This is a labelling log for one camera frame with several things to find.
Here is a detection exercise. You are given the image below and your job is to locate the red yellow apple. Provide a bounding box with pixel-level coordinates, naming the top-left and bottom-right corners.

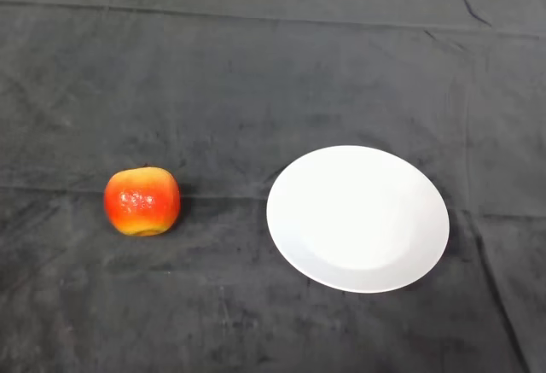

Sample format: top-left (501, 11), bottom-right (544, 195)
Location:
top-left (103, 166), bottom-right (182, 237)

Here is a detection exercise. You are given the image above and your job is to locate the white round plate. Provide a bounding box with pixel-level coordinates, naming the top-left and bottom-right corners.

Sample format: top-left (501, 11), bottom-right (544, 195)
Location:
top-left (266, 145), bottom-right (450, 294)

